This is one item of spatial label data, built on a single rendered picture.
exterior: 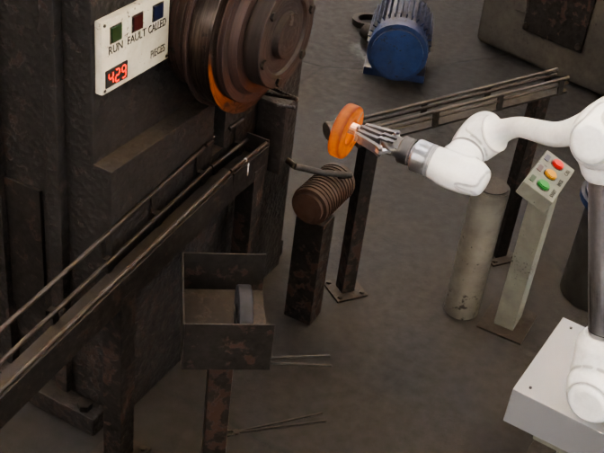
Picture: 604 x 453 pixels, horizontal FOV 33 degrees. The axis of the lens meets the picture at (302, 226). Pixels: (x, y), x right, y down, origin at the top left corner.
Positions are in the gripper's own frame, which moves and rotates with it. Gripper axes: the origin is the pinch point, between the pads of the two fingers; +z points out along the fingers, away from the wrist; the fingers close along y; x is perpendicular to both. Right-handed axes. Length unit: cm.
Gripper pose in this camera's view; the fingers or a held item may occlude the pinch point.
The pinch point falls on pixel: (347, 126)
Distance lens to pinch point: 278.7
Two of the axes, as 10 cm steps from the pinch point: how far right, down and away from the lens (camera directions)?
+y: 4.8, -4.6, 7.5
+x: 1.5, -8.0, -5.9
